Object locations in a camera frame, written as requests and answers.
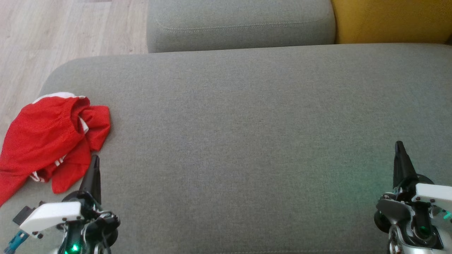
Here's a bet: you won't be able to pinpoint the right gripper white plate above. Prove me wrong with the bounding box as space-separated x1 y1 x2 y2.
374 141 452 249

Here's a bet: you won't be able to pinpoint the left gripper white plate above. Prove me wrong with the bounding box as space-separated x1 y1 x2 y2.
19 155 121 254

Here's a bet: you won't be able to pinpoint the red shorts with white stripe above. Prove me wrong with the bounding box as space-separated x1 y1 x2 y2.
0 92 91 207

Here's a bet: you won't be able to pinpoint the yellow sofa backrest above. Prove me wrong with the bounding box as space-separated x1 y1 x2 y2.
331 0 452 45

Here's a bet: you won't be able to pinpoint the large grey sofa seat cushion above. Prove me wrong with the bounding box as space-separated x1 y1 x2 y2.
0 43 452 254

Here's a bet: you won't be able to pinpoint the left black cable blue plug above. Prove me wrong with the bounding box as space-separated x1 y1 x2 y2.
3 230 30 254

